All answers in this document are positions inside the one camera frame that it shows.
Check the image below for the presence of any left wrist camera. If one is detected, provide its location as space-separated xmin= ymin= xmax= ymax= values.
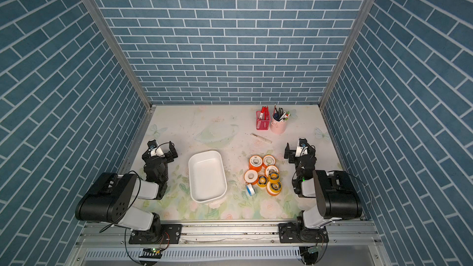
xmin=147 ymin=140 xmax=164 ymax=157

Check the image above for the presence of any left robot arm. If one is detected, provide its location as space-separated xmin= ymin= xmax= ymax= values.
xmin=75 ymin=140 xmax=182 ymax=245

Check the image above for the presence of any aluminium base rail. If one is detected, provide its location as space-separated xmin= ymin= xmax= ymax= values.
xmin=76 ymin=220 xmax=381 ymax=248

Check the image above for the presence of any white plastic storage box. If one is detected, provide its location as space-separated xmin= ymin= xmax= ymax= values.
xmin=188 ymin=150 xmax=227 ymax=203

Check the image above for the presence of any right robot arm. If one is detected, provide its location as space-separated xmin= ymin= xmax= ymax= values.
xmin=278 ymin=144 xmax=363 ymax=244

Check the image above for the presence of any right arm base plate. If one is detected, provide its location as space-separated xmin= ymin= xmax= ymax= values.
xmin=278 ymin=222 xmax=329 ymax=244

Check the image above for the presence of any pink bucket pen holder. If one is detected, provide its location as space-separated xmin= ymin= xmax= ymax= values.
xmin=270 ymin=113 xmax=288 ymax=134

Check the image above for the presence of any large yellow orange tape roll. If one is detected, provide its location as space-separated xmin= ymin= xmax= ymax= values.
xmin=266 ymin=182 xmax=282 ymax=196

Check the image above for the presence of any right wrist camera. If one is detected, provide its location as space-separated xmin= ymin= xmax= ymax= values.
xmin=295 ymin=138 xmax=310 ymax=157

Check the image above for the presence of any orange sealing tape roll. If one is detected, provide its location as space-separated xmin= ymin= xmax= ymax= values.
xmin=263 ymin=155 xmax=276 ymax=168
xmin=265 ymin=165 xmax=279 ymax=177
xmin=249 ymin=155 xmax=263 ymax=172
xmin=244 ymin=169 xmax=259 ymax=185

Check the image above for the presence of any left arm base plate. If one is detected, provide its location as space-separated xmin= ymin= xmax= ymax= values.
xmin=129 ymin=224 xmax=182 ymax=246

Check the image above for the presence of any pink mesh pen holder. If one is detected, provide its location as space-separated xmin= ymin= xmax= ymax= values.
xmin=256 ymin=111 xmax=270 ymax=131

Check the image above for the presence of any red marker in mesh holder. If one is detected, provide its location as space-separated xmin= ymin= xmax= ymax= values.
xmin=259 ymin=106 xmax=269 ymax=120

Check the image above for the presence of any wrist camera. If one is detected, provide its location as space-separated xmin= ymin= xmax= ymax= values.
xmin=295 ymin=138 xmax=310 ymax=157
xmin=147 ymin=140 xmax=164 ymax=157

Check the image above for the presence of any small blue tape roll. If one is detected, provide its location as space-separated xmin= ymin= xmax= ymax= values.
xmin=246 ymin=184 xmax=256 ymax=197

